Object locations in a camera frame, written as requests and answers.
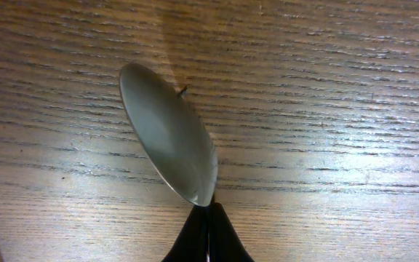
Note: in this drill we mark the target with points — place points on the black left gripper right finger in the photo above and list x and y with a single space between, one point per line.
224 243

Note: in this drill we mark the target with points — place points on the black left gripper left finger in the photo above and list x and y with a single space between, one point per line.
191 243

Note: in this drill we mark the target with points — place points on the small metal teaspoon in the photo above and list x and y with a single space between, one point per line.
171 133

